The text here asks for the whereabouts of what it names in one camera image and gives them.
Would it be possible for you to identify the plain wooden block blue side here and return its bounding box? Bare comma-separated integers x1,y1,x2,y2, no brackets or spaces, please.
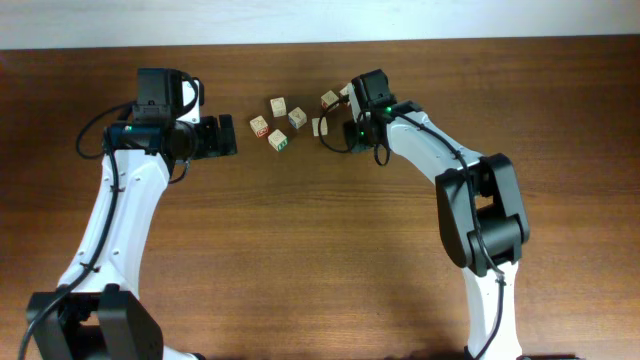
312,118,328,137

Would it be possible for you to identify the green sided number block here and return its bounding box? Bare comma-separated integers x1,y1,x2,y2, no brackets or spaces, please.
268,129,288,152

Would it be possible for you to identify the ice cream block blue side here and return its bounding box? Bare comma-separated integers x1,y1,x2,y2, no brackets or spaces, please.
288,107,307,130

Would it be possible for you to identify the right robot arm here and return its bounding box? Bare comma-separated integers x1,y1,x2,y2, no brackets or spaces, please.
349,102,530,359

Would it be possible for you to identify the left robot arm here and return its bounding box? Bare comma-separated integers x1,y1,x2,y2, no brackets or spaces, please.
23,114,237,359

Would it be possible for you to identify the red sided block rear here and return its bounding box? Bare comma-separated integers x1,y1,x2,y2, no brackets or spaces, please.
339,85,349,101

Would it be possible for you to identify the number six block red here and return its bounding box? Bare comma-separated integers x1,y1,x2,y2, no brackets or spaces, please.
321,90,340,111

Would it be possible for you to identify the elephant block red side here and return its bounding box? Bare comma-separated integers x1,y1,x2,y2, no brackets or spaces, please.
249,116,269,138

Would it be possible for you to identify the apple block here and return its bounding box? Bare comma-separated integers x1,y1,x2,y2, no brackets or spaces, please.
270,97,287,118

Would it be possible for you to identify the left camera cable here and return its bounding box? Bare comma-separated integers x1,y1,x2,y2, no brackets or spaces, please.
17,101,139,360

